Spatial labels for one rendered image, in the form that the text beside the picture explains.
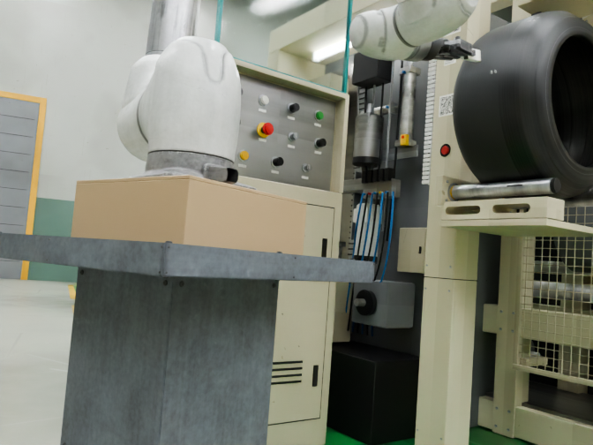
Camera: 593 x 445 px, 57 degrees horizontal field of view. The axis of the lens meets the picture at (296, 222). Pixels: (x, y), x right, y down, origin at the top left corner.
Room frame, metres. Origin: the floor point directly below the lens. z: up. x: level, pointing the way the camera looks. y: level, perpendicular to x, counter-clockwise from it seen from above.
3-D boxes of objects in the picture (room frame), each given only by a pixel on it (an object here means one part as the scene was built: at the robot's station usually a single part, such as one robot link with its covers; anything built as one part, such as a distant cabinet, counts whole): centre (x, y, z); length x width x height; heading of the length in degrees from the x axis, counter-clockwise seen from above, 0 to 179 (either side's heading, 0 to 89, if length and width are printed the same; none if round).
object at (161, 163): (0.97, 0.18, 0.78); 0.22 x 0.18 x 0.06; 43
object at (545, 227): (1.72, -0.71, 0.80); 0.37 x 0.36 x 0.02; 126
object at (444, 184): (1.86, -0.61, 0.90); 0.40 x 0.03 x 0.10; 126
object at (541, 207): (1.63, -0.60, 0.83); 0.36 x 0.09 x 0.06; 36
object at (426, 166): (1.96, -0.47, 1.19); 0.05 x 0.04 x 0.48; 126
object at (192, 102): (0.99, 0.20, 0.92); 0.18 x 0.16 x 0.22; 32
